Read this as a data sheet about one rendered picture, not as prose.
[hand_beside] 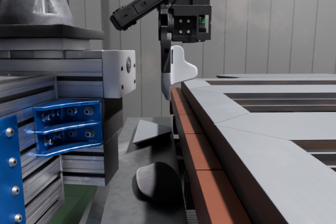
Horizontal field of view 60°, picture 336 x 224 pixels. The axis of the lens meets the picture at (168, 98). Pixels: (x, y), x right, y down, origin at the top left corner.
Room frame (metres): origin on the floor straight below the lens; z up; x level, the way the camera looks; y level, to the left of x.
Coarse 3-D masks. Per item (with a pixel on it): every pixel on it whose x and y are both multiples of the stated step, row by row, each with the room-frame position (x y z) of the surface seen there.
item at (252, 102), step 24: (192, 96) 0.82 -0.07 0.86; (240, 96) 0.84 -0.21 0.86; (264, 96) 0.85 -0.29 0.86; (288, 96) 0.85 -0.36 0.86; (312, 96) 0.85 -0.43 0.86; (216, 144) 0.47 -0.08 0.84; (312, 144) 0.40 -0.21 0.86; (240, 168) 0.32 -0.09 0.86; (240, 192) 0.32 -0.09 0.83; (264, 192) 0.25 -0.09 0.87; (264, 216) 0.24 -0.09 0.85
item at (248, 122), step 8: (232, 120) 0.51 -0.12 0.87; (240, 120) 0.51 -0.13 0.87; (248, 120) 0.51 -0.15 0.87; (256, 120) 0.51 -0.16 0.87; (240, 128) 0.46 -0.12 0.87; (248, 128) 0.46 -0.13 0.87; (256, 128) 0.46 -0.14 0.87; (264, 128) 0.46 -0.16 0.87; (272, 136) 0.41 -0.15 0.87; (280, 136) 0.41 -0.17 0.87
